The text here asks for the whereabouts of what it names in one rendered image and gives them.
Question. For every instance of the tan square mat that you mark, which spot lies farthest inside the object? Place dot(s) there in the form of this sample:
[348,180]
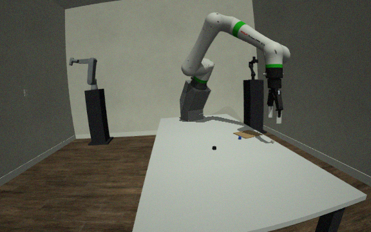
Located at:
[247,134]

